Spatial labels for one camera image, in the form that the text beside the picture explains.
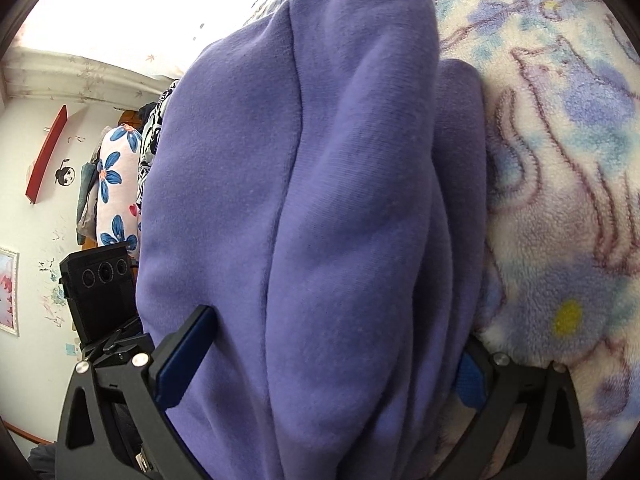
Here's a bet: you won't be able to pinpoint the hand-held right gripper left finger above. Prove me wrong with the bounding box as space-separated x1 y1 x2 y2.
52 305 218 480

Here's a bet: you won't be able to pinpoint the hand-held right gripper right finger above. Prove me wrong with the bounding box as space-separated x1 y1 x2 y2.
435 337 588 480

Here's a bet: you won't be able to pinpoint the purple zip hoodie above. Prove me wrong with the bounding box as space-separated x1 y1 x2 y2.
135 0 488 480

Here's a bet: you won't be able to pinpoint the grey blue jeans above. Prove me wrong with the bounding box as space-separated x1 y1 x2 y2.
76 160 101 246

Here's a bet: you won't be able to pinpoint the blue floral rolled quilt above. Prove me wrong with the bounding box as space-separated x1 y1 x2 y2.
95 125 143 261

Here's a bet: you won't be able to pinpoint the black white printed folded garment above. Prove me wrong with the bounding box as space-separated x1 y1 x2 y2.
137 80 181 181

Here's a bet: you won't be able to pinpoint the cat print fleece blanket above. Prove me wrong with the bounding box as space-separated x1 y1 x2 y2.
240 0 640 480

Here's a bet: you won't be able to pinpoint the framed wall picture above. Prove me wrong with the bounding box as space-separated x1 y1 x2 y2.
0 246 21 337

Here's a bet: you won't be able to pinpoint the cartoon face wall sticker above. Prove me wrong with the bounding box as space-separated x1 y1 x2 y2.
54 159 77 187

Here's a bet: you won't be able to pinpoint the red wall shelf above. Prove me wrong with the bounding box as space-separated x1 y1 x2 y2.
26 104 69 206

